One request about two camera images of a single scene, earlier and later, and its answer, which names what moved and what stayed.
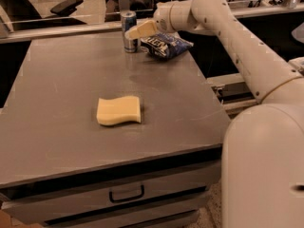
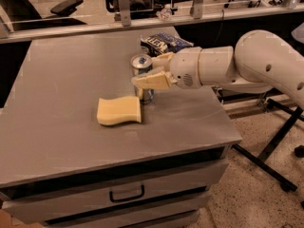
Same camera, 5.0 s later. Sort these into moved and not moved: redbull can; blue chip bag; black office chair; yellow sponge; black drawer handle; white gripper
Moved: white gripper; redbull can
Not moved: black drawer handle; blue chip bag; black office chair; yellow sponge
